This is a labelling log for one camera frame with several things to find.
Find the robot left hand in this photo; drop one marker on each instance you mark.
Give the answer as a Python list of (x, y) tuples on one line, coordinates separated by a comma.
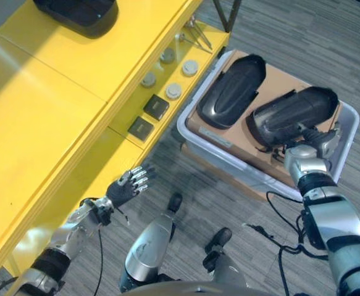
[(121, 191)]

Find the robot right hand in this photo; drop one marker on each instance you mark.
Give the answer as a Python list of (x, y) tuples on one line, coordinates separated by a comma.
[(320, 138)]

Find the black sole-shaped part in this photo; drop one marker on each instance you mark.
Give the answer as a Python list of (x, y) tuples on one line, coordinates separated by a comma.
[(229, 92), (287, 117), (81, 13)]

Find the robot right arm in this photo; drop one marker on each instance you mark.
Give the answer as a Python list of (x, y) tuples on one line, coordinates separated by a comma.
[(337, 222)]

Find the translucent white plastic box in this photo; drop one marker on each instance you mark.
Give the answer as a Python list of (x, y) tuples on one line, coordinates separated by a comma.
[(348, 129)]

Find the small black square box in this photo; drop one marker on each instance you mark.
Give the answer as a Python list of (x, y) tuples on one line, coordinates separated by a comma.
[(141, 128), (156, 106)]

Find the yellow metal shelf unit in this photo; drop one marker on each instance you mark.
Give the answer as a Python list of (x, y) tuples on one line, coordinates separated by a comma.
[(44, 101)]

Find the robot left leg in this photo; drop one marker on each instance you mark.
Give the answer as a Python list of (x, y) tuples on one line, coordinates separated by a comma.
[(150, 246)]

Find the robot leg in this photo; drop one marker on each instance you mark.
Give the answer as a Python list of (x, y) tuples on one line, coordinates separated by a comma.
[(150, 246), (218, 246)]

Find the brown cardboard sheet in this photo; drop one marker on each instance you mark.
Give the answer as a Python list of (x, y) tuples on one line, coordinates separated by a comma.
[(278, 81)]

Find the white label strip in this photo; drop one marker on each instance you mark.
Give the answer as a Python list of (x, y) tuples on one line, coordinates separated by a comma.
[(215, 135)]

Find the robot right leg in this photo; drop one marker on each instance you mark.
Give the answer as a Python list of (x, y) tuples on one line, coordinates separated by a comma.
[(218, 246)]

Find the round grey metal disc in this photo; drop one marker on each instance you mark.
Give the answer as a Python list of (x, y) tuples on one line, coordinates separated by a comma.
[(149, 80), (167, 55), (190, 67), (173, 91)]

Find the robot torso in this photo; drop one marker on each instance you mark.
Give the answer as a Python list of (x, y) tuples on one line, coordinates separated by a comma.
[(204, 290)]

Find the long metal bolt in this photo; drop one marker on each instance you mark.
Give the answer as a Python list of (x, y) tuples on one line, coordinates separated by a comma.
[(199, 32), (195, 41)]

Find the dark metal frame brace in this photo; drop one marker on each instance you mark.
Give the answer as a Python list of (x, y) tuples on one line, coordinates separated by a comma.
[(227, 15)]

